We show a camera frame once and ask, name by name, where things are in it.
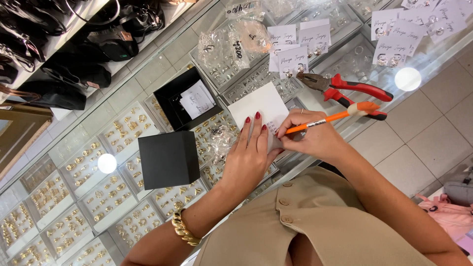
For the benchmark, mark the pink bag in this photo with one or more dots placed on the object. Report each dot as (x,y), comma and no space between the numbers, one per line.
(449,216)

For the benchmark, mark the open black gift box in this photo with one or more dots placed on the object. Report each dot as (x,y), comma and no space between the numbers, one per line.
(170,98)

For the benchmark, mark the pile of white earring cards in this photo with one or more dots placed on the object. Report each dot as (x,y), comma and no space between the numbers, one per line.
(393,46)

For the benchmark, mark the black box lid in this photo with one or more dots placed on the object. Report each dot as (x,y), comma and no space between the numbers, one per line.
(168,160)

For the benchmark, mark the display trays of gold earrings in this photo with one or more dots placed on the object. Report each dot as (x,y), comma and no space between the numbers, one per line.
(107,199)

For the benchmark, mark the orange pencil with eraser topper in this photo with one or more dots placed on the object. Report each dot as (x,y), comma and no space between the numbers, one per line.
(332,118)

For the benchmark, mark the grey bag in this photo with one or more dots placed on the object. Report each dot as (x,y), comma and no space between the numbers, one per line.
(460,188)

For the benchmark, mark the clear bag with paper tag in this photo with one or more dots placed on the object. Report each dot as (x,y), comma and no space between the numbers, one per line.
(244,9)

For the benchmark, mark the white paper pad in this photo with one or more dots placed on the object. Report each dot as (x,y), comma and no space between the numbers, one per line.
(260,101)

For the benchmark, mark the display trays of silver earrings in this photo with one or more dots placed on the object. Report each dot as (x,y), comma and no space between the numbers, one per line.
(255,79)

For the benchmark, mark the clear bag of silver jewellery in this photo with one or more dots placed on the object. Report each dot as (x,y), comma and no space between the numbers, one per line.
(218,50)

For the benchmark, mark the wooden cabinet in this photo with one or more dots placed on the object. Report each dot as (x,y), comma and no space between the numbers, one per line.
(18,136)

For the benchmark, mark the beige buttoned vest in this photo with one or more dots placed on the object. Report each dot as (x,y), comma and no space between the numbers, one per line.
(325,229)

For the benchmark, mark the clear bag of gold jewellery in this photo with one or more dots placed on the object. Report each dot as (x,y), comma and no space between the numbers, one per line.
(255,37)

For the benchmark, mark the person's left hand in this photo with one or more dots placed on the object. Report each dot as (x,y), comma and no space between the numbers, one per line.
(245,162)

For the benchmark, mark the person's right hand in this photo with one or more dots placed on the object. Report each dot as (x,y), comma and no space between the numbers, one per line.
(319,142)

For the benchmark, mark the small clear plastic bag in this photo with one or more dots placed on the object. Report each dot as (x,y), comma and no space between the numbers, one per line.
(221,142)

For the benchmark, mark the shelf of black handbags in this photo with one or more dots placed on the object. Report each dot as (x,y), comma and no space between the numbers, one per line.
(62,48)

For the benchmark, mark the white cards with earrings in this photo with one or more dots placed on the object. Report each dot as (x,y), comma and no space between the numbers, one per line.
(197,99)

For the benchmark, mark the person's right fingers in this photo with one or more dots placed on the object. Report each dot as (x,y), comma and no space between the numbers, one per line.
(295,118)

